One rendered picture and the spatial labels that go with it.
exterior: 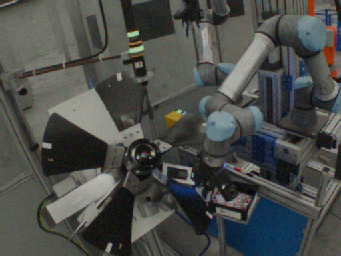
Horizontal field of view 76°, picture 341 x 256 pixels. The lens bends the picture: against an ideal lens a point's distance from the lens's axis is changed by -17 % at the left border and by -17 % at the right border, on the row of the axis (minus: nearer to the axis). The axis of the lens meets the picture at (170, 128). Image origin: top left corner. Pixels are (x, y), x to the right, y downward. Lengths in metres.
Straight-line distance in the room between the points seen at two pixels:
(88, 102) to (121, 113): 0.28
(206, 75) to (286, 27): 0.74
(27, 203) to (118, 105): 0.94
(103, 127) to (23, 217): 0.84
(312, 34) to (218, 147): 0.48
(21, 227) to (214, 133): 1.40
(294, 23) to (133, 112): 0.65
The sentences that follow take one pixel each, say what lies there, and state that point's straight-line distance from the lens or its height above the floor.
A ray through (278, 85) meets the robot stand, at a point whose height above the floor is 1.17.
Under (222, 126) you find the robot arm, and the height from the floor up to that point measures 1.38.
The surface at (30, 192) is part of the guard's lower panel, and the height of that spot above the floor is 0.88.
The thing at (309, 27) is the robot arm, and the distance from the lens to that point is 0.87.
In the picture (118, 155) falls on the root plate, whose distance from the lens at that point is 0.92.
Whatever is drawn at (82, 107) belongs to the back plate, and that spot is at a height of 1.32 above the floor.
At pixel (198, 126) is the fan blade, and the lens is 1.09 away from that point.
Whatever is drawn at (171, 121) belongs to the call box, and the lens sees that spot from 1.42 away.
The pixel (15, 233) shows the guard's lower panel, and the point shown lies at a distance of 1.78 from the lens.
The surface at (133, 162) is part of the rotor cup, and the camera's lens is 0.86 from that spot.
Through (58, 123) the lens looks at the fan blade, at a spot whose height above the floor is 1.40.
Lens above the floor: 1.70
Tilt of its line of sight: 28 degrees down
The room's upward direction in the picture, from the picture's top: 12 degrees counter-clockwise
